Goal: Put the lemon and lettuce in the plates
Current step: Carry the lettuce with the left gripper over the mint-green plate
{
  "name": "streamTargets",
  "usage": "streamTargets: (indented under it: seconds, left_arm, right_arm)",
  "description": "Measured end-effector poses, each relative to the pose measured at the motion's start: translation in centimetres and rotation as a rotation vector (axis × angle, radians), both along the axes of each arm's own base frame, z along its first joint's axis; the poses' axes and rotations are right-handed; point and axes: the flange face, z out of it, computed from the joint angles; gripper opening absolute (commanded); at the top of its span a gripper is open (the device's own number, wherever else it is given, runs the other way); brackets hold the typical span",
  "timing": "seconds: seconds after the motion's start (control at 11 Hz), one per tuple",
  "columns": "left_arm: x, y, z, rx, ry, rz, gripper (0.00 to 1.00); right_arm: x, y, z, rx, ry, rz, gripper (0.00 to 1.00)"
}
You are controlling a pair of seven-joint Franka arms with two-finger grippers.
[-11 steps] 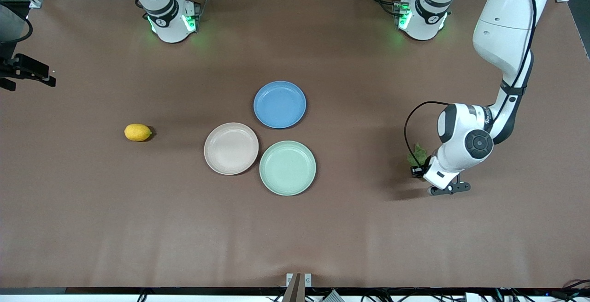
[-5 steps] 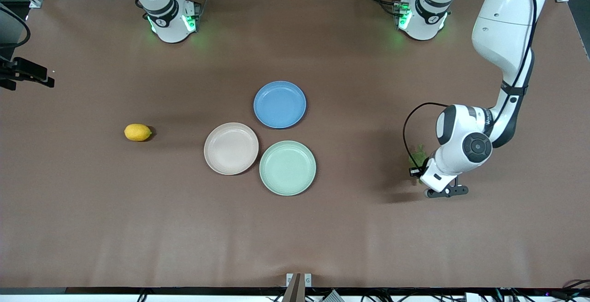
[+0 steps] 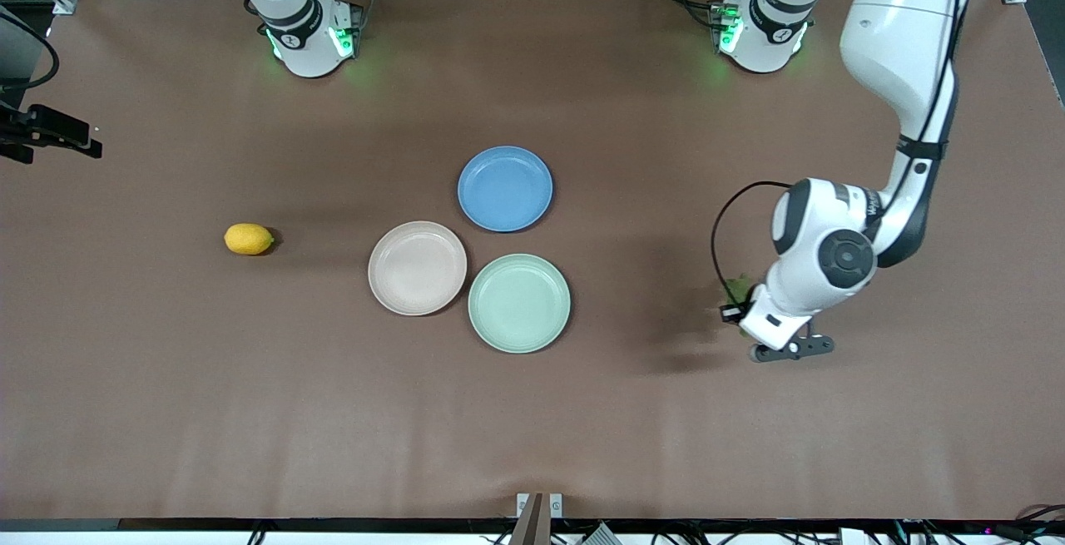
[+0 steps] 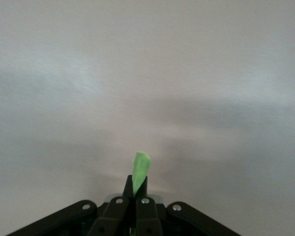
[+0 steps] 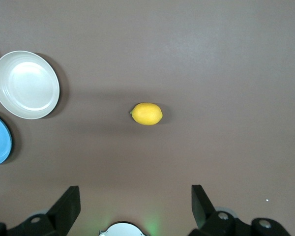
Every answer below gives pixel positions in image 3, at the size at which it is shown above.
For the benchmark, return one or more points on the pale green plate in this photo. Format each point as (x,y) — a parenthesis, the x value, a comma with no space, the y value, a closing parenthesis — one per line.
(519,304)

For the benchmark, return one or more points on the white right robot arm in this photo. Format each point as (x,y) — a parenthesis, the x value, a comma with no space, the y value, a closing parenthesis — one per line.
(304,29)

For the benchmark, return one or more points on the green lettuce leaf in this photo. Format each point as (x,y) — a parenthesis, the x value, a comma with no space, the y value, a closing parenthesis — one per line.
(737,289)

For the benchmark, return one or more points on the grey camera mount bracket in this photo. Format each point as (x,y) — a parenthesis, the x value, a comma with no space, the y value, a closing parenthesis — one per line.
(539,512)

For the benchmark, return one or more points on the blue plate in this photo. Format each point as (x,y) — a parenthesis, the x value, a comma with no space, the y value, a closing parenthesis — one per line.
(505,189)

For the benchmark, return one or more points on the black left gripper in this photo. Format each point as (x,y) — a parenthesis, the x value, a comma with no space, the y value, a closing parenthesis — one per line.
(735,312)

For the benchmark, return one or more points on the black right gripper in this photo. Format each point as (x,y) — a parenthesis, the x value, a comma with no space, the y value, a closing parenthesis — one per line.
(52,128)

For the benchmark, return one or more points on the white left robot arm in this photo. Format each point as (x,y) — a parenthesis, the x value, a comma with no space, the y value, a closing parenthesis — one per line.
(903,37)

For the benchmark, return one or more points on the beige plate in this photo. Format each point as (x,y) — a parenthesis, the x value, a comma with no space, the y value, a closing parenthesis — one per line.
(418,268)

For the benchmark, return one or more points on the yellow lemon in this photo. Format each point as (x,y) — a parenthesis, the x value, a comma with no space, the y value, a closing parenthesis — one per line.
(248,239)

